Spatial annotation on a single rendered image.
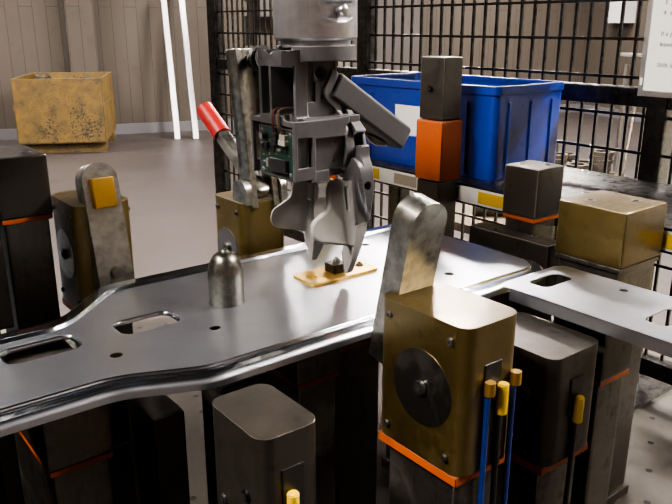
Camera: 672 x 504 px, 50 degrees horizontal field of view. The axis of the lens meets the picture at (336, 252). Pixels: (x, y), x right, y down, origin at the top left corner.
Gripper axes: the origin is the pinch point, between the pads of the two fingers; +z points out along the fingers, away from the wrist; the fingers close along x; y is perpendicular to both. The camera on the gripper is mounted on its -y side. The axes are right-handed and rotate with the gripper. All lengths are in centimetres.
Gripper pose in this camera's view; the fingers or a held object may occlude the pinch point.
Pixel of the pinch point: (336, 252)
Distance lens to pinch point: 72.8
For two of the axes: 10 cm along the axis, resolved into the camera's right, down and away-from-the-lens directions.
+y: -7.9, 1.9, -5.9
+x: 6.2, 2.3, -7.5
